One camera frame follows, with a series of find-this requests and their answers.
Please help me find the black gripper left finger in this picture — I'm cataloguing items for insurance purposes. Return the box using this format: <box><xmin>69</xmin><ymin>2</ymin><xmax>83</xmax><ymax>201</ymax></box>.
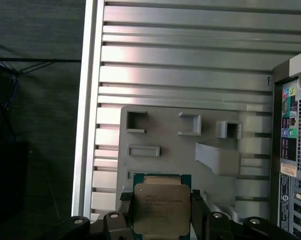
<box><xmin>55</xmin><ymin>191</ymin><xmax>135</xmax><ymax>240</ymax></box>

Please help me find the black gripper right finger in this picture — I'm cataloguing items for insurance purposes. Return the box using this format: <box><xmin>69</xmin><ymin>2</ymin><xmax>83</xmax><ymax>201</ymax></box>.
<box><xmin>191</xmin><ymin>189</ymin><xmax>295</xmax><ymax>240</ymax></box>

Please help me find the silver CPU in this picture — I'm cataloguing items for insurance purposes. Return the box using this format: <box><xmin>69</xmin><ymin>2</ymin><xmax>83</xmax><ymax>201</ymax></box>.
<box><xmin>132</xmin><ymin>172</ymin><xmax>193</xmax><ymax>240</ymax></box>

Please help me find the grey parts rack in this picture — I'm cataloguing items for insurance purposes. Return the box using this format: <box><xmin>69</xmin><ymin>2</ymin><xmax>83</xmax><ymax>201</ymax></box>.
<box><xmin>114</xmin><ymin>104</ymin><xmax>244</xmax><ymax>223</ymax></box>

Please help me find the black PC case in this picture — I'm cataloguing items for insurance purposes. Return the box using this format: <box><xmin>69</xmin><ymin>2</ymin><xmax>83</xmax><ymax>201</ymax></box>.
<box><xmin>270</xmin><ymin>48</ymin><xmax>301</xmax><ymax>240</ymax></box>

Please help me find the blue cable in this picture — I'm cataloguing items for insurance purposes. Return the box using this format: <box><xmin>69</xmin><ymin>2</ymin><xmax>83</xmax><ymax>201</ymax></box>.
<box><xmin>0</xmin><ymin>61</ymin><xmax>19</xmax><ymax>126</ymax></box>

